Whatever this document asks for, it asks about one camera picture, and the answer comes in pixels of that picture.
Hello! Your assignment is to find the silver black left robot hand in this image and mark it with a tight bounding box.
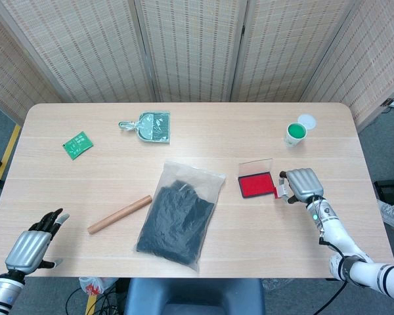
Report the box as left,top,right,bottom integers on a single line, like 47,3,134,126
5,207,70,275

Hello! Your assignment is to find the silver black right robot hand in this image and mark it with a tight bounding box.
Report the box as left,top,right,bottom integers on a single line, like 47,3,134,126
277,167,325,205

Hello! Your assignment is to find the red and white stamp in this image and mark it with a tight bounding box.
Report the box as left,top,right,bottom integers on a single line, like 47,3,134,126
274,178,292,200

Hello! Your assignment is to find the red ink pad box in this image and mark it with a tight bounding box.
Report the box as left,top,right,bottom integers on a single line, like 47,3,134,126
238,158,278,200

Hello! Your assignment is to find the paper cup with green inside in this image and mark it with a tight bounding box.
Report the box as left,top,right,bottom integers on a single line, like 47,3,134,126
284,122,308,148

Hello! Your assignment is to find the white round cup lid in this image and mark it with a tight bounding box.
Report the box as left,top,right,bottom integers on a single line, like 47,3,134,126
297,113,317,131

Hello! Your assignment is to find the red white plastic bag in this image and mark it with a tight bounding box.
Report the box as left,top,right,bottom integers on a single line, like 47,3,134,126
78,276,116,295

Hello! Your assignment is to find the black box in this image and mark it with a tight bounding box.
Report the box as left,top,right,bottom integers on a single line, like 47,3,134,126
373,178,394,206

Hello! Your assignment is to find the wooden rolling pin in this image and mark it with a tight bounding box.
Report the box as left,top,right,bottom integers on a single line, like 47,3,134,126
87,194,152,235

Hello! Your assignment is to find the small green packet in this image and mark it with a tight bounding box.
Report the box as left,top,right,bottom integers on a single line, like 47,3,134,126
62,131,95,162

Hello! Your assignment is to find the clear bag with dark cloth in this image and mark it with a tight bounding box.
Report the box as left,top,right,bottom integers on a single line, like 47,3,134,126
135,160,227,272

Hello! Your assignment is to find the woven folding screen panel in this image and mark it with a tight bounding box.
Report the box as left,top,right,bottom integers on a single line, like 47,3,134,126
133,0,250,103
0,0,65,122
298,0,394,132
229,0,362,103
0,0,162,103

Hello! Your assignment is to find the blue chair seat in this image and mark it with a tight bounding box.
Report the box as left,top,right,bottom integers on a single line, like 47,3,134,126
123,278,266,315

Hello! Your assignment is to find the green dustpan set in wrap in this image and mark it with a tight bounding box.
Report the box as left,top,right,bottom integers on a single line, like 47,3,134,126
118,111,171,145

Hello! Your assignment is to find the black cable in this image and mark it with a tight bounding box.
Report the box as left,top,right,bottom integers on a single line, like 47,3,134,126
65,285,125,315

